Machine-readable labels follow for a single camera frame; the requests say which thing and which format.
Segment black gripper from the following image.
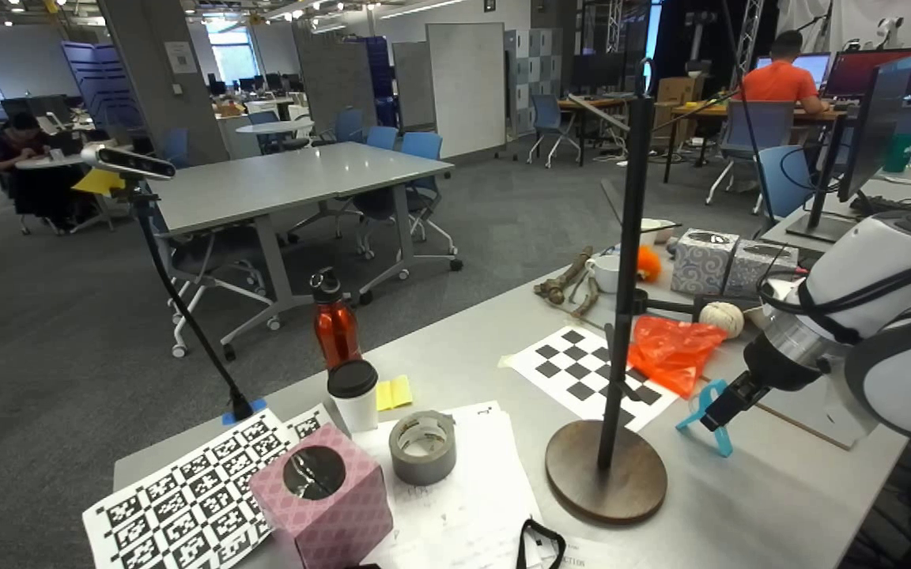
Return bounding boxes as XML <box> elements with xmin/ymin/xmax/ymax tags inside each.
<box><xmin>700</xmin><ymin>312</ymin><xmax>850</xmax><ymax>434</ymax></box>

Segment blue plastic clothes peg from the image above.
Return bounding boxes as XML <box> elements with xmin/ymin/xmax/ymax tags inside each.
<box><xmin>674</xmin><ymin>376</ymin><xmax>740</xmax><ymax>463</ymax></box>

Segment orange plastic bag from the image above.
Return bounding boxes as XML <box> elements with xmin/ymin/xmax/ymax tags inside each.
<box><xmin>623</xmin><ymin>312</ymin><xmax>735</xmax><ymax>402</ymax></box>

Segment white ball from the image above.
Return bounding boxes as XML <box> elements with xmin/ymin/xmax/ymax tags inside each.
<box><xmin>695</xmin><ymin>296</ymin><xmax>750</xmax><ymax>343</ymax></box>

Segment grey rectangular mat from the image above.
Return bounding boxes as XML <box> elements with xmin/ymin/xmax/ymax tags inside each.
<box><xmin>623</xmin><ymin>296</ymin><xmax>908</xmax><ymax>452</ymax></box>

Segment grey patterned tissue box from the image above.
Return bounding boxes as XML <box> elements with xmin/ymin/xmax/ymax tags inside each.
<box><xmin>666</xmin><ymin>227</ymin><xmax>742</xmax><ymax>299</ymax></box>
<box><xmin>723</xmin><ymin>238</ymin><xmax>804</xmax><ymax>306</ymax></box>

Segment black pole wooden base stand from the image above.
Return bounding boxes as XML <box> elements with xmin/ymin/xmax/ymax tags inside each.
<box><xmin>541</xmin><ymin>93</ymin><xmax>707</xmax><ymax>528</ymax></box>

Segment orange ball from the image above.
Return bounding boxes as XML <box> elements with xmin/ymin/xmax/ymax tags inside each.
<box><xmin>631</xmin><ymin>243</ymin><xmax>666</xmax><ymax>283</ymax></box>

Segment black white checkerboard sheet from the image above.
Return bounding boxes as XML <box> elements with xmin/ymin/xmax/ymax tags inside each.
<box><xmin>498</xmin><ymin>322</ymin><xmax>683</xmax><ymax>436</ymax></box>

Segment brown driftwood stick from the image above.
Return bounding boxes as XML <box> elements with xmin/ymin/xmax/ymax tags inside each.
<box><xmin>532</xmin><ymin>243</ymin><xmax>598</xmax><ymax>309</ymax></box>
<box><xmin>562</xmin><ymin>275</ymin><xmax>607</xmax><ymax>322</ymax></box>

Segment white bowl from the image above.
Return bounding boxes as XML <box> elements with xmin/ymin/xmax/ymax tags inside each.
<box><xmin>584</xmin><ymin>248</ymin><xmax>638</xmax><ymax>296</ymax></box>

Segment white printed paper sheets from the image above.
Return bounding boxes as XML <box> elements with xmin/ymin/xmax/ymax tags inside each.
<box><xmin>350</xmin><ymin>397</ymin><xmax>587</xmax><ymax>569</ymax></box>

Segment black computer monitor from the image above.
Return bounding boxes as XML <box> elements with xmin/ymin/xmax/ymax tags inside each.
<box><xmin>783</xmin><ymin>53</ymin><xmax>911</xmax><ymax>252</ymax></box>

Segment grey tape roll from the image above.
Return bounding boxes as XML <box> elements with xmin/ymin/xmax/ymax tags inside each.
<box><xmin>386</xmin><ymin>409</ymin><xmax>463</xmax><ymax>489</ymax></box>

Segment person in orange shirt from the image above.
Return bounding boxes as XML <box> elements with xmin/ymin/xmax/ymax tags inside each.
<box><xmin>738</xmin><ymin>28</ymin><xmax>842</xmax><ymax>120</ymax></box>

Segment yellow sticky note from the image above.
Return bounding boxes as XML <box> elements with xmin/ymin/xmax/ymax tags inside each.
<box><xmin>371</xmin><ymin>374</ymin><xmax>416</xmax><ymax>415</ymax></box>

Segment blue office chair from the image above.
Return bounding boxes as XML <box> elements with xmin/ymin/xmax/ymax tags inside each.
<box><xmin>353</xmin><ymin>125</ymin><xmax>468</xmax><ymax>299</ymax></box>

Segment white cup black lid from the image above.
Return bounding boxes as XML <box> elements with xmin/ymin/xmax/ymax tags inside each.
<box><xmin>321</xmin><ymin>358</ymin><xmax>382</xmax><ymax>436</ymax></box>

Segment red water bottle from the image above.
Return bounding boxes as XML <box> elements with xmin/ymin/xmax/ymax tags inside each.
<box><xmin>304</xmin><ymin>267</ymin><xmax>365</xmax><ymax>374</ymax></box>

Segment white whiteboard panel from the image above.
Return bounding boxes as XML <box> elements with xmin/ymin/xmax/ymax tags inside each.
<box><xmin>425</xmin><ymin>18</ymin><xmax>509</xmax><ymax>162</ymax></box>

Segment pink tissue box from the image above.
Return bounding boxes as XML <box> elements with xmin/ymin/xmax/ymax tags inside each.
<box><xmin>246</xmin><ymin>419</ymin><xmax>396</xmax><ymax>569</ymax></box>

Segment blue tape piece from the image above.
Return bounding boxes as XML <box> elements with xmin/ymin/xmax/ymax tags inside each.
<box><xmin>217</xmin><ymin>396</ymin><xmax>269</xmax><ymax>430</ymax></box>

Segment large grey meeting table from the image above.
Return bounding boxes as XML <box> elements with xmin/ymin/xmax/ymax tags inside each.
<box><xmin>145</xmin><ymin>138</ymin><xmax>459</xmax><ymax>362</ymax></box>

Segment large fiducial marker sheet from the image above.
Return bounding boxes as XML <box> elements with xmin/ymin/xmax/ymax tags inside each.
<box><xmin>78</xmin><ymin>402</ymin><xmax>339</xmax><ymax>569</ymax></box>

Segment person in black clothes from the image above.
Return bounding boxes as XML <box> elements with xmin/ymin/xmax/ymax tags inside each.
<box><xmin>0</xmin><ymin>109</ymin><xmax>93</xmax><ymax>238</ymax></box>

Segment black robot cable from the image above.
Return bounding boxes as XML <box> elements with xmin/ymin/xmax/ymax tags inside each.
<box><xmin>756</xmin><ymin>252</ymin><xmax>911</xmax><ymax>348</ymax></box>

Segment black lanyard strap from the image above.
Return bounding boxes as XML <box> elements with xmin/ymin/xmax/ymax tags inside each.
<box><xmin>513</xmin><ymin>514</ymin><xmax>569</xmax><ymax>569</ymax></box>

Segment black camera stand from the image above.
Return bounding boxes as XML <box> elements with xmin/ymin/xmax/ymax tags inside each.
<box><xmin>94</xmin><ymin>144</ymin><xmax>258</xmax><ymax>427</ymax></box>

